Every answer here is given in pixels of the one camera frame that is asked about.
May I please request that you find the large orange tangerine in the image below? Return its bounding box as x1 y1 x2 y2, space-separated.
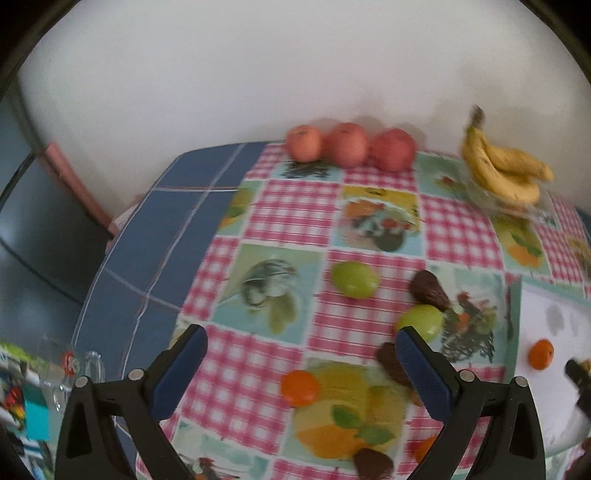
528 339 554 371

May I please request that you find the dark brown avocado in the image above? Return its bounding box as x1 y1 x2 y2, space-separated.
376 342 413 388
353 448 394 480
409 270 451 312

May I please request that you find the oval green fruit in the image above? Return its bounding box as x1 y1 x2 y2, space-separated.
394 304 444 342

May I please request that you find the small orange tangerine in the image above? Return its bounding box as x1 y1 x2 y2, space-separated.
280 370 321 408
412 436 437 464

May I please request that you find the small round green fruit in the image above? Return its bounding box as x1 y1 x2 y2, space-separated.
331 261 381 300

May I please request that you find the white tray teal rim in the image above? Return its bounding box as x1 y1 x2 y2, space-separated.
505 277 590 457

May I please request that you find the checkered fruit-print tablecloth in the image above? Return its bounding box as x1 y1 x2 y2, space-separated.
163 144 590 479

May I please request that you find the clear plastic fruit container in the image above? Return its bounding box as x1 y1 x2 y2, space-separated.
462 175 555 222

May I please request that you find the upper spotted banana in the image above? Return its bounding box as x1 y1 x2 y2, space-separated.
471 105 554 182

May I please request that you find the lower yellow banana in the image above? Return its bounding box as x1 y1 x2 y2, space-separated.
462 127 540 206

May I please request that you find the middle red apple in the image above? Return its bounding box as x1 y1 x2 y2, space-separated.
322 122 370 169

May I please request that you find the left red apple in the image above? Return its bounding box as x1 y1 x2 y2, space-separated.
286 125 324 163

